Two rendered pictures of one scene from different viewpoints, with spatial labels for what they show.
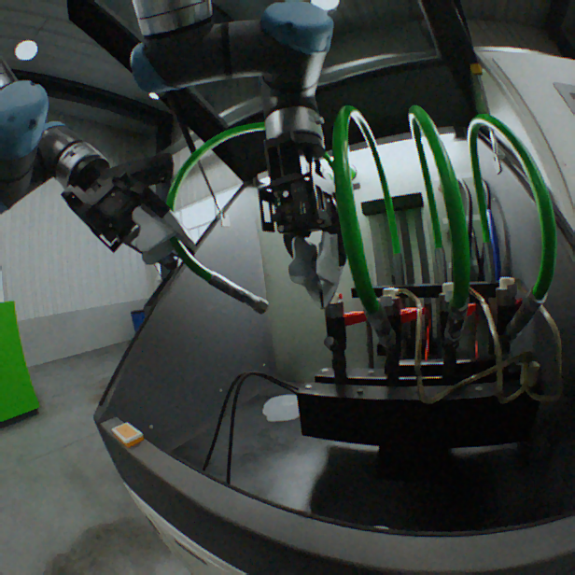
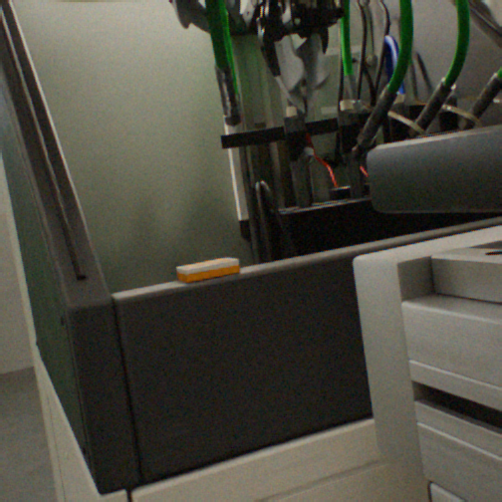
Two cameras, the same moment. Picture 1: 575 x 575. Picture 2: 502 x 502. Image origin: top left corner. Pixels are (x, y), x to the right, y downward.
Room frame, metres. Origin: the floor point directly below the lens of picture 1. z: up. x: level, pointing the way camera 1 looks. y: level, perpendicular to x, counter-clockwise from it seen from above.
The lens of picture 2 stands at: (-0.15, 0.70, 1.04)
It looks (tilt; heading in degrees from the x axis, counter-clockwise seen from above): 6 degrees down; 309
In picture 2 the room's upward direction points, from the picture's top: 8 degrees counter-clockwise
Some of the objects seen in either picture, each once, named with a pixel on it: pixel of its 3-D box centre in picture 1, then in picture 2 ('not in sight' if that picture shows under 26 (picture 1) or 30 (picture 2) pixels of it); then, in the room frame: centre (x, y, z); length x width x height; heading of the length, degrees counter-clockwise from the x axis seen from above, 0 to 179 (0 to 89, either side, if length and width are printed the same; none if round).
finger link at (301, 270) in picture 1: (301, 273); (295, 74); (0.32, -0.02, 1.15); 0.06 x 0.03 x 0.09; 149
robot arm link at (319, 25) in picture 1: (280, 46); not in sight; (0.22, -0.03, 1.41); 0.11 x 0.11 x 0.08; 5
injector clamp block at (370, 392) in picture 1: (417, 425); (389, 246); (0.30, -0.16, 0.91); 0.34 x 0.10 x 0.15; 59
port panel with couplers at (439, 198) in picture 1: (466, 226); (345, 60); (0.47, -0.40, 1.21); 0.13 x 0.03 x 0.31; 59
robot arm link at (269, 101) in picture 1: (287, 91); not in sight; (0.32, -0.04, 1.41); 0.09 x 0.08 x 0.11; 5
